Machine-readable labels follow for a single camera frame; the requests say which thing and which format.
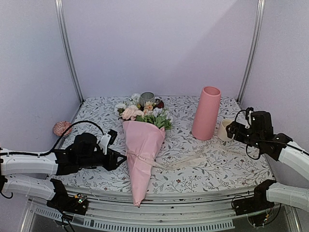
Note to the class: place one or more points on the cream printed ribbon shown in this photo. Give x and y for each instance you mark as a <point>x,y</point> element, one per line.
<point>189,161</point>

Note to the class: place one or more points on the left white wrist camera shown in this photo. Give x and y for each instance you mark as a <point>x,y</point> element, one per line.
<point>106,140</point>

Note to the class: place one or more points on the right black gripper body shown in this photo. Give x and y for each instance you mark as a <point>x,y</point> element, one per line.
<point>254,139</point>

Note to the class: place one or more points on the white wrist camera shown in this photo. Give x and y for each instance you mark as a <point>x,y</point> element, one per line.
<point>248,112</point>
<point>106,140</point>

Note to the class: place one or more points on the floral patterned table mat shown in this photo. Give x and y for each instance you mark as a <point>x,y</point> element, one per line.
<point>221,171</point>

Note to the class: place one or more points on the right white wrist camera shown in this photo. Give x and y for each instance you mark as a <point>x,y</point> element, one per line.
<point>248,112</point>

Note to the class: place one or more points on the striped grey ceramic cup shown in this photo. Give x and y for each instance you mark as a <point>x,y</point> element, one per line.
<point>147,97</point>

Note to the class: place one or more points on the left aluminium frame post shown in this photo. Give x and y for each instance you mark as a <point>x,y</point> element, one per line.
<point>67,49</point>

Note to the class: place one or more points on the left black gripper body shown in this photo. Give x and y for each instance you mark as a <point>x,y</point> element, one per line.
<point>89,162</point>

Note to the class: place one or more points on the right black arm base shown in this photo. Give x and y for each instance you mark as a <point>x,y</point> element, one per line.
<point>258,206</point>

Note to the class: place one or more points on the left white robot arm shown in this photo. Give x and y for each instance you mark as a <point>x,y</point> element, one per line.
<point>15,168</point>

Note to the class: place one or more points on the tall pink vase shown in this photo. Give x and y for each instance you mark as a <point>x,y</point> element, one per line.
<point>206,114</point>

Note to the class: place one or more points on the right aluminium frame post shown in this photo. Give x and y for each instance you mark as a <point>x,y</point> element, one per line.
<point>254,44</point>

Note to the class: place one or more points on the aluminium frame post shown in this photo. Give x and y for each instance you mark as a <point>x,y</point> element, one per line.
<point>67,49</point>
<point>254,44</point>

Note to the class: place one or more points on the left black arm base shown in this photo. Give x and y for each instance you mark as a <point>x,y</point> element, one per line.
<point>61,201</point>

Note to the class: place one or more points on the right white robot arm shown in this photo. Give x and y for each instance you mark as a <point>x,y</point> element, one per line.
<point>297,159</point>

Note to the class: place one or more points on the pink patterned ball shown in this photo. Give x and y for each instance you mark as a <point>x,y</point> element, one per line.
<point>60,127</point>

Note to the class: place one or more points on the pink flower bouquet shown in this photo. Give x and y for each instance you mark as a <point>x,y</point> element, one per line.
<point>145,130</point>

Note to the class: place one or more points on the cream ceramic mug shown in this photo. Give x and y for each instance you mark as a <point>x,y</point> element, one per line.
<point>221,133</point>

